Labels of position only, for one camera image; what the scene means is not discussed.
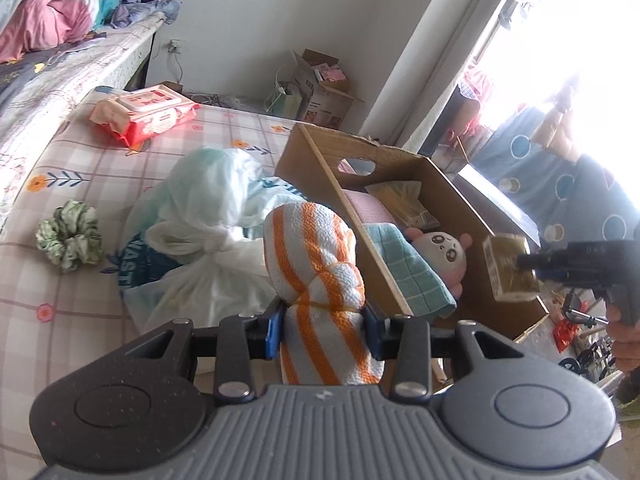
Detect orange striped towel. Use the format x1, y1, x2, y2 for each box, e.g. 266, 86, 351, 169
262, 201, 388, 387

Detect pink knit towel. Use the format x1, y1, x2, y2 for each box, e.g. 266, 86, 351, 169
345, 191, 396, 226

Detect pink plush toy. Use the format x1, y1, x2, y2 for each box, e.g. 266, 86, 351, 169
404, 227, 473, 293

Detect red packet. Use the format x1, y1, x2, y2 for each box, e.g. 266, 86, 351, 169
552, 320, 576, 353

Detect blue clothes pile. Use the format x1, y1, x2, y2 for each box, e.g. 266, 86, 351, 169
102, 0, 181, 28

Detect teal checked cloth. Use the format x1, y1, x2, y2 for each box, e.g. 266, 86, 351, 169
362, 223, 458, 321

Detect gold tissue pack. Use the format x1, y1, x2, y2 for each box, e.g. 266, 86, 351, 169
482, 234, 542, 303

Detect green scrunchie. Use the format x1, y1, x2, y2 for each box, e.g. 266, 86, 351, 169
35, 200, 106, 275

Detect pale green paper bag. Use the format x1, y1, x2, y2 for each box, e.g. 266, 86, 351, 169
264, 80, 306, 122

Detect person's right hand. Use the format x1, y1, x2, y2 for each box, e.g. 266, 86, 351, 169
606, 304, 640, 376

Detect small cardboard box with clutter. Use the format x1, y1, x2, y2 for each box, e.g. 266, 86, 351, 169
291, 49, 366, 128

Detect blue garment with circles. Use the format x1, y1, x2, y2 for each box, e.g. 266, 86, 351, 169
475, 105, 640, 261

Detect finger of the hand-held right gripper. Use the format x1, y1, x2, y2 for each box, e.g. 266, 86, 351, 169
532, 266, 571, 285
516, 252, 568, 270

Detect pink grey duvet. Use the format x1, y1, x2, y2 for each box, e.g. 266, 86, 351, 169
0, 0, 121, 66

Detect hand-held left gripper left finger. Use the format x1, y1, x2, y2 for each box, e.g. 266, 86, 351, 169
125, 296, 287, 405

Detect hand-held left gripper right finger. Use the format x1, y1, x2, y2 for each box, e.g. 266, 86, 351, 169
361, 304, 523, 405

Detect white plastic bag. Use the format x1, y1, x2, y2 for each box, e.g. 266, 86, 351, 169
120, 180, 301, 333

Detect red wet wipes pack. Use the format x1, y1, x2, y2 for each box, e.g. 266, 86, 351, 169
89, 85, 201, 150

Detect pale green plastic bag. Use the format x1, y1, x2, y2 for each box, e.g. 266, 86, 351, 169
132, 147, 273, 241

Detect hanging pink garment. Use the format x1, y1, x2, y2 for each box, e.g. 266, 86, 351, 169
457, 60, 496, 141

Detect checked bed sheet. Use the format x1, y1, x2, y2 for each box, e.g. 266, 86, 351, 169
0, 87, 321, 396

